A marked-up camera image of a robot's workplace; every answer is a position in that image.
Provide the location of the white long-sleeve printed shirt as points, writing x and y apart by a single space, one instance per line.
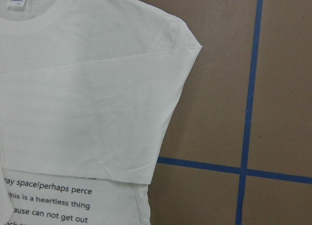
87 91

